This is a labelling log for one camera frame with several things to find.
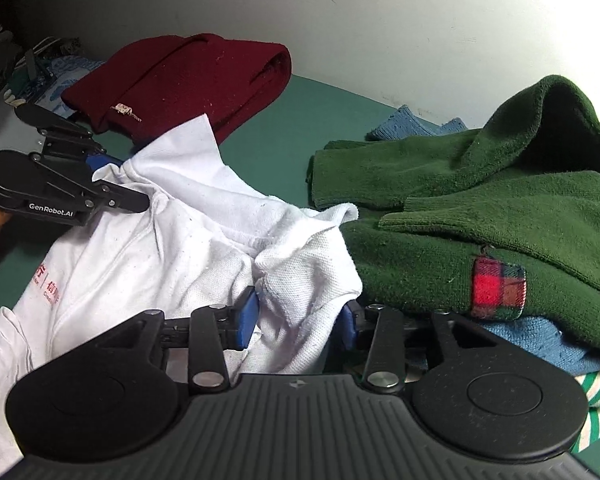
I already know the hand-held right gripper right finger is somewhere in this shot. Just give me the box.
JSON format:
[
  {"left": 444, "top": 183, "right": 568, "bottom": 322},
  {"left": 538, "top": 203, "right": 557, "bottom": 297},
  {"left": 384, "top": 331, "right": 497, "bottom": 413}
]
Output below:
[{"left": 341, "top": 300, "right": 501, "bottom": 392}]

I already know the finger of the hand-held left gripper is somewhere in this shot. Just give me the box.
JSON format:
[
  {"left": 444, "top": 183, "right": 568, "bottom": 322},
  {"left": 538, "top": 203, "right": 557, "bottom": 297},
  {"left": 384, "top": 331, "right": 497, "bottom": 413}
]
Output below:
[
  {"left": 15, "top": 104, "right": 124, "bottom": 171},
  {"left": 92, "top": 180, "right": 151, "bottom": 214}
]

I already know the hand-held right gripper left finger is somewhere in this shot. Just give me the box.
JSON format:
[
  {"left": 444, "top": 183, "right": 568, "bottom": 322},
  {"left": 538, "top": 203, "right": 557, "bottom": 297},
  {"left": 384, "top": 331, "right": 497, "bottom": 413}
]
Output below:
[{"left": 94, "top": 289, "right": 260, "bottom": 394}]

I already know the white polo shirt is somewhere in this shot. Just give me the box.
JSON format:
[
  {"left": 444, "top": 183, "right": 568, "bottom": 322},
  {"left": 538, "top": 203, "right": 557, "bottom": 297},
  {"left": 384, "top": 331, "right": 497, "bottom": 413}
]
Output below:
[{"left": 0, "top": 114, "right": 363, "bottom": 480}]

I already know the blue patterned cloth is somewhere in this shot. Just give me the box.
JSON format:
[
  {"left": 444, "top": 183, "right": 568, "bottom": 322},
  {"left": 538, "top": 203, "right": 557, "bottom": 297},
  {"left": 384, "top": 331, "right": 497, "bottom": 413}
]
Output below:
[{"left": 10, "top": 55, "right": 106, "bottom": 122}]

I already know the maroon knit sweater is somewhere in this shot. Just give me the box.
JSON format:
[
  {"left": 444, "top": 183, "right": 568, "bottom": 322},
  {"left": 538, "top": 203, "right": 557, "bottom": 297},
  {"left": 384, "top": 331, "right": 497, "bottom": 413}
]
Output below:
[{"left": 61, "top": 33, "right": 292, "bottom": 147}]

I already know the green fleece sweater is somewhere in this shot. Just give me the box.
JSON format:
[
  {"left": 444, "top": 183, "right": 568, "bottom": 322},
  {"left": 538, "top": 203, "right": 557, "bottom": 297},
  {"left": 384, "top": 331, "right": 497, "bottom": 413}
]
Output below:
[{"left": 307, "top": 75, "right": 600, "bottom": 356}]

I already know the blue knit sweater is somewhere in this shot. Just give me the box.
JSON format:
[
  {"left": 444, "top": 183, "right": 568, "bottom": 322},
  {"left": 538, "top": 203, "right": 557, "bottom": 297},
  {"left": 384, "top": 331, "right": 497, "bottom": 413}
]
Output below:
[{"left": 365, "top": 105, "right": 600, "bottom": 377}]

